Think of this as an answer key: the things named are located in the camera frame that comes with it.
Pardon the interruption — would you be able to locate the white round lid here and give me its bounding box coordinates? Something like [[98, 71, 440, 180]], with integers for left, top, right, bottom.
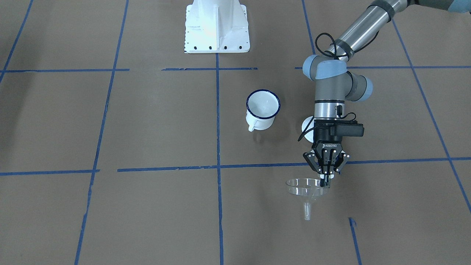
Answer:
[[301, 116, 315, 143]]

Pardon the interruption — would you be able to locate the white enamel mug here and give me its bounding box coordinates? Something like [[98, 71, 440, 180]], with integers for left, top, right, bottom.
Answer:
[[246, 89, 281, 131]]

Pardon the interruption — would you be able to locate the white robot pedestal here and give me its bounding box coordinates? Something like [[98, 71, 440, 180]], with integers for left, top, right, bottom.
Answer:
[[184, 0, 251, 53]]

